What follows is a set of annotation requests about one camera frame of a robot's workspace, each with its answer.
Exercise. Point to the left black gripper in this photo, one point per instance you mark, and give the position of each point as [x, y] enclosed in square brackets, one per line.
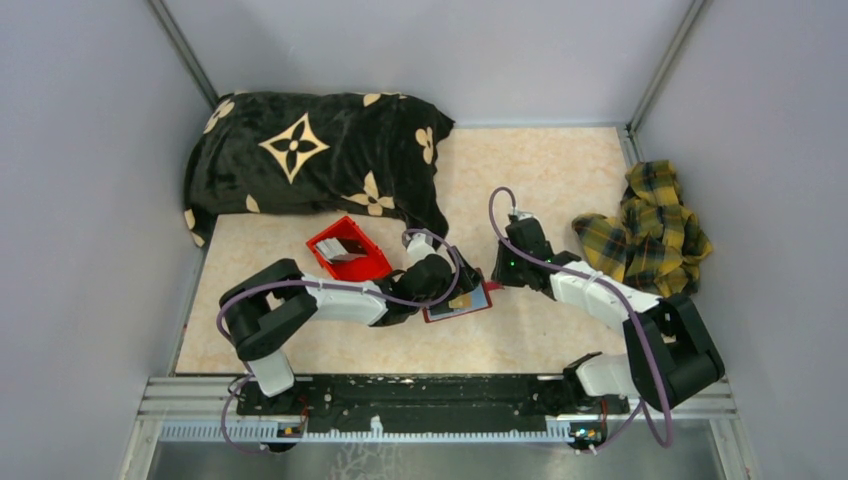
[468, 279]

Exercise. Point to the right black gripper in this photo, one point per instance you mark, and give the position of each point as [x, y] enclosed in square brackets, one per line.
[500, 274]

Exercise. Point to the gold credit card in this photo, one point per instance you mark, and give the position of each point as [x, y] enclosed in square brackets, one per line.
[461, 302]

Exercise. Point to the red plastic bin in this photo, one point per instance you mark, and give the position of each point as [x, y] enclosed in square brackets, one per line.
[375, 265]

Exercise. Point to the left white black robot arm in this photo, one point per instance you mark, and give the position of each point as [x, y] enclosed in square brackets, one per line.
[261, 313]

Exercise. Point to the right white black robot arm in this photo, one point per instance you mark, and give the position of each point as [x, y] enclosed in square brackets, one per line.
[670, 355]

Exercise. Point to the cards in red bin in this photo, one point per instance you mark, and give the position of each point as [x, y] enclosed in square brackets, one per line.
[340, 250]

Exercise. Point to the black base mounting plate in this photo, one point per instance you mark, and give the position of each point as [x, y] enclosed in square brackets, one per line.
[497, 403]

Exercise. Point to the yellow plaid cloth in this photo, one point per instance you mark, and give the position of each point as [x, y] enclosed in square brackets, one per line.
[655, 243]

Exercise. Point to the black floral pillow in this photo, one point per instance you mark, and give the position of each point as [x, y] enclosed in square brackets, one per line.
[279, 153]

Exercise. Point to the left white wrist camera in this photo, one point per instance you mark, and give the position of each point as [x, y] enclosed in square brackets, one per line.
[418, 246]

